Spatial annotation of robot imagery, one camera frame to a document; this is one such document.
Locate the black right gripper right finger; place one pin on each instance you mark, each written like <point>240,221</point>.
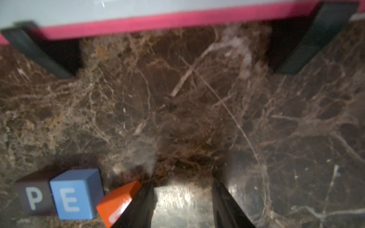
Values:
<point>226,211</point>

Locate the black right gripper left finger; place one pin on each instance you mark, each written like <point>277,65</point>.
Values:
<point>139,212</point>

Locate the orange A block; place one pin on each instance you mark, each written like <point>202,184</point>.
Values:
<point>114,204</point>

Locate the blue E block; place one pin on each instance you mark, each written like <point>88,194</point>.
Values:
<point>76,194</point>

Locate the dark P block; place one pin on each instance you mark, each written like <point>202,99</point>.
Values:
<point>35,193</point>

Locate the whiteboard with PEAR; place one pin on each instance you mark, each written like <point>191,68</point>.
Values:
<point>59,20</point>

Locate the black whiteboard left foot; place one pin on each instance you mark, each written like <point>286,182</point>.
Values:
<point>61,58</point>

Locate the black whiteboard foot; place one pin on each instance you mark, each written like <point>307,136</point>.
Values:
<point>61,58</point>
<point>294,42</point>

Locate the black whiteboard right foot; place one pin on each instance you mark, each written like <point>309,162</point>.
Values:
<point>294,42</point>

